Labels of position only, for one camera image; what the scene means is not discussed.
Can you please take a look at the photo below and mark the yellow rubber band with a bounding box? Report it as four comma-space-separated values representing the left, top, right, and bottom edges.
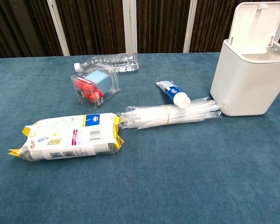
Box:
161, 105, 171, 126

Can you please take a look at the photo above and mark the clear plastic water bottle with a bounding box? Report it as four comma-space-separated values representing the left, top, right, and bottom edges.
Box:
74, 52, 140, 75

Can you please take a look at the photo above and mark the white yellow wet wipes pack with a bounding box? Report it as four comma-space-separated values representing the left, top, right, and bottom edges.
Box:
6, 112, 125, 162

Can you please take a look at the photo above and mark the blue table cloth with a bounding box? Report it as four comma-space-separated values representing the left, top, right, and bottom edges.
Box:
0, 52, 280, 224

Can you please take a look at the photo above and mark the light blue cube box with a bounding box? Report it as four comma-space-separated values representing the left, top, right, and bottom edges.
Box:
83, 71, 113, 91

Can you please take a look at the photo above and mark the dark brown curtain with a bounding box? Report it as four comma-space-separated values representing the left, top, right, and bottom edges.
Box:
0, 0, 280, 59

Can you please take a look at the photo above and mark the blue white toothpaste tube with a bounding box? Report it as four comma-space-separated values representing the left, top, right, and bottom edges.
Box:
155, 80, 191, 109

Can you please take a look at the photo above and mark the clear plastic box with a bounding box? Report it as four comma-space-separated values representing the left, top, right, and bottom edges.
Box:
70, 69, 121, 111

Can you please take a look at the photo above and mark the white plastic lid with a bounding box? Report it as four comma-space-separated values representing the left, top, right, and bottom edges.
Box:
228, 1, 280, 55

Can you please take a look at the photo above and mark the red capped item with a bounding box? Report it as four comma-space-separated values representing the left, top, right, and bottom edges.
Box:
74, 78, 104, 104

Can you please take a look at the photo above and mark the white lidded trash bin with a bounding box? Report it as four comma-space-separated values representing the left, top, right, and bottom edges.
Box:
210, 38, 280, 117

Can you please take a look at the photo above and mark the bundle of wrapped white straws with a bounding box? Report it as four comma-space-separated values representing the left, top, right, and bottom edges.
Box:
116, 96, 224, 130

